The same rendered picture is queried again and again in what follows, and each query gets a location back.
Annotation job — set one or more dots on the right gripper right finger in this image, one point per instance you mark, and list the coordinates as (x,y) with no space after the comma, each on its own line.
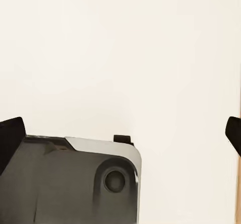
(233,133)

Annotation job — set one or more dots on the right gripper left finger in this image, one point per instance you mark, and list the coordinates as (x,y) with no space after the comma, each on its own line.
(12,132)

